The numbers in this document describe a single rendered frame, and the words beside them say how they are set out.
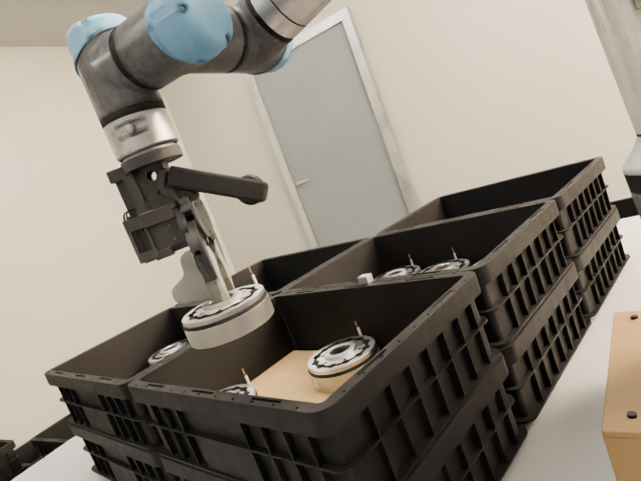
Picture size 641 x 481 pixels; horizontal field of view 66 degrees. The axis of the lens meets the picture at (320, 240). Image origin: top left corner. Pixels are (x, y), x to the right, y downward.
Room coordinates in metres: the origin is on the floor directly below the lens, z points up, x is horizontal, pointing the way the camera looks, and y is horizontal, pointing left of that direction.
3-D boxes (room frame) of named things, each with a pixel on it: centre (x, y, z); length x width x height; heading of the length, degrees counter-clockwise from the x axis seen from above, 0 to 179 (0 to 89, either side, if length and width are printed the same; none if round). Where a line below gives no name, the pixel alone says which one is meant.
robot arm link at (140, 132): (0.60, 0.15, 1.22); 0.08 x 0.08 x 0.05
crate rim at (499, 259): (0.83, -0.14, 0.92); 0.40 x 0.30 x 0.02; 44
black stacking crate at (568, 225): (1.03, -0.36, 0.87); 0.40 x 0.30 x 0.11; 44
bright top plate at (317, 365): (0.66, 0.03, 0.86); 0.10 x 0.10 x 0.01
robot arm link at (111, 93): (0.60, 0.15, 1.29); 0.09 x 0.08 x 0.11; 56
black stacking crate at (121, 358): (0.91, 0.35, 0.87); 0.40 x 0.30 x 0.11; 44
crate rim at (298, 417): (0.62, 0.08, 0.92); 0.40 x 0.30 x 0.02; 44
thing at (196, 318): (0.57, 0.13, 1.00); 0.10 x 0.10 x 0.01
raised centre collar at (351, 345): (0.66, 0.03, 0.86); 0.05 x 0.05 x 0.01
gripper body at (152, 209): (0.60, 0.16, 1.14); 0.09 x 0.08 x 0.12; 91
